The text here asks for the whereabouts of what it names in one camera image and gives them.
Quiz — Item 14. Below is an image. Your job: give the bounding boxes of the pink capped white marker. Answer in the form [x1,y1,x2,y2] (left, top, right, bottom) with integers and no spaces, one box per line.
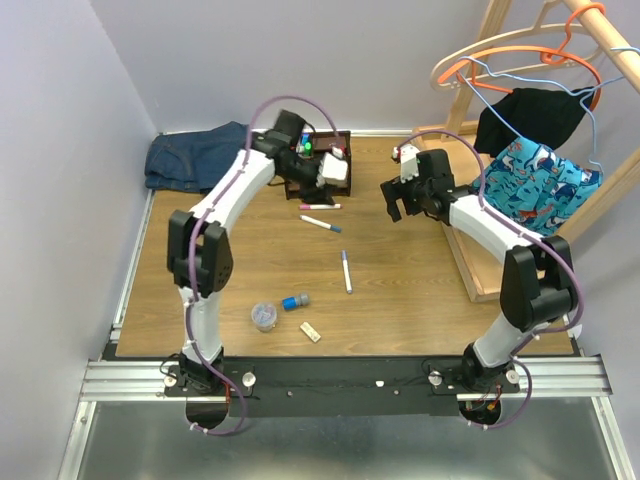
[299,204,343,211]

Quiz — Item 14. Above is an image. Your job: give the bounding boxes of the dark blue capped white marker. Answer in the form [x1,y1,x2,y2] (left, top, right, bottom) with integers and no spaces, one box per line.
[299,215,342,233]

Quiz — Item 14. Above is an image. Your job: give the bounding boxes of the brown wooden desk organizer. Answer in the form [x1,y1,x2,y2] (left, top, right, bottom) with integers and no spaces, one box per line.
[283,129,353,200]

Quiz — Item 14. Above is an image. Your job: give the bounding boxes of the lavender capped white marker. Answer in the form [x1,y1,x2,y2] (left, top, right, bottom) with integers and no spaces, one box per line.
[341,250,353,294]

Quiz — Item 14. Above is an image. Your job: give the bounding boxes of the clear round pin container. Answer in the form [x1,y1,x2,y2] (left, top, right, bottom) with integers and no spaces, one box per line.
[251,302,277,332]

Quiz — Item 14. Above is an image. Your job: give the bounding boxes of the light blue capped white marker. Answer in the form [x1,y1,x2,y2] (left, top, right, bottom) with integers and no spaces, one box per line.
[296,132,312,155]

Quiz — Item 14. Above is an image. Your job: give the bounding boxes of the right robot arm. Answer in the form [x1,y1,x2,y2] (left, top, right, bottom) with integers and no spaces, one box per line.
[380,145,578,392]

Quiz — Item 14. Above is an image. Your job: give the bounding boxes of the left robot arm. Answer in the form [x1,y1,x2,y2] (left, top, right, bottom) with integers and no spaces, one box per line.
[167,110,332,395]

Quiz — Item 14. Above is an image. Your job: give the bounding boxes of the wooden clothes rack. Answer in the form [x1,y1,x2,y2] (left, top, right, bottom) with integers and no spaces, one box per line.
[409,0,640,304]

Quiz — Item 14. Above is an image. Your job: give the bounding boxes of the blue shark print shorts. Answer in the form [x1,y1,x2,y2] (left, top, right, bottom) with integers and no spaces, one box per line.
[483,137,603,237]

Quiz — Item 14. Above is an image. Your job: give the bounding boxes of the blue and grey glue stick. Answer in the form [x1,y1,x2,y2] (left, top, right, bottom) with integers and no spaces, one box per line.
[282,293,310,311]

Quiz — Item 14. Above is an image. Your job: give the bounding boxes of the folded blue jeans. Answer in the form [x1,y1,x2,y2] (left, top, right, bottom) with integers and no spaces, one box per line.
[144,121,247,193]

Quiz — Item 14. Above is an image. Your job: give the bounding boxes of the orange plastic hanger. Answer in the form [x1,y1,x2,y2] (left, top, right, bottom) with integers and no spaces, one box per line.
[430,1,606,93]

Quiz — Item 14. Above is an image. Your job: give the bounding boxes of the beige eraser block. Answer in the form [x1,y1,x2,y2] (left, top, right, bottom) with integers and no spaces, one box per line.
[300,322,321,343]

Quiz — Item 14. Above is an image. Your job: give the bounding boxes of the black garment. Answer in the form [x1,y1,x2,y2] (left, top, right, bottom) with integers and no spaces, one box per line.
[474,88,594,158]

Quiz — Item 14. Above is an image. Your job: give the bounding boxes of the wooden clothes hanger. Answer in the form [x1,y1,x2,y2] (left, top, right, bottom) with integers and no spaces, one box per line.
[430,1,603,90]

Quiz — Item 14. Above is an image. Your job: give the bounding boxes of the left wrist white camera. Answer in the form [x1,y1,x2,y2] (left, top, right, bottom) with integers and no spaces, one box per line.
[319,152,349,185]

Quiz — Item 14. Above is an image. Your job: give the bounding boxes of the wrist white camera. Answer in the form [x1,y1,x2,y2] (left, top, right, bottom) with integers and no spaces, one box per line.
[391,144,420,183]
[319,152,349,185]

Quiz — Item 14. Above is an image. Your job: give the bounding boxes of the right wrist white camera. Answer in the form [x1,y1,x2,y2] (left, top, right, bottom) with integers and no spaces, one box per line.
[391,144,420,183]

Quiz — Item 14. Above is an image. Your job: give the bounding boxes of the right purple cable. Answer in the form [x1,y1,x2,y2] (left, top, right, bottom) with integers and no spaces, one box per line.
[394,129,586,431]

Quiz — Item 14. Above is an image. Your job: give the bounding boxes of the light blue wire hanger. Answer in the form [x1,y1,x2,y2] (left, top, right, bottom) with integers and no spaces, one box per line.
[458,55,624,173]

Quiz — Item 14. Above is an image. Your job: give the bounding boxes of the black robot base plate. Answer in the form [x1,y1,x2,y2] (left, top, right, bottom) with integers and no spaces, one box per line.
[163,356,523,422]

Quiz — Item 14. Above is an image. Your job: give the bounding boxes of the aluminium frame rail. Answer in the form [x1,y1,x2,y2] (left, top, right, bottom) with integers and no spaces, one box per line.
[60,356,635,479]

